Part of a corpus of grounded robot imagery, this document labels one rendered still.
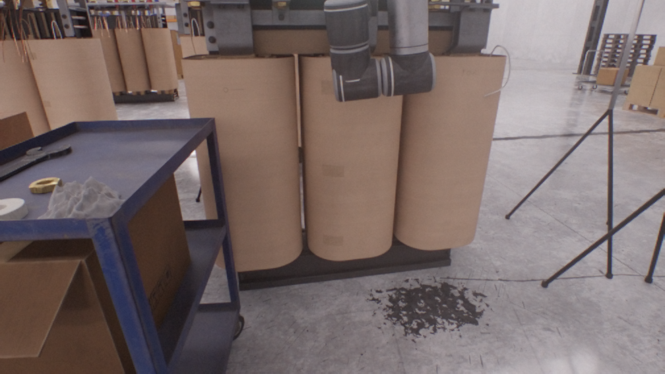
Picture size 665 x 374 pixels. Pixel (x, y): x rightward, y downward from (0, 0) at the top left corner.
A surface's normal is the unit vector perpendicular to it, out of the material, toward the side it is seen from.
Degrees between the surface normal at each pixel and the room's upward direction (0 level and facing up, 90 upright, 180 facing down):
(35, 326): 26
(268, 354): 0
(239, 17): 90
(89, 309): 90
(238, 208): 90
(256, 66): 90
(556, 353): 0
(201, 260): 0
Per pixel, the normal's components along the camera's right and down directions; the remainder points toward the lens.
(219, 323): 0.00, -0.93
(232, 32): 0.17, 0.37
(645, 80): -0.97, 0.08
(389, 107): 0.49, 0.32
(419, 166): -0.54, 0.31
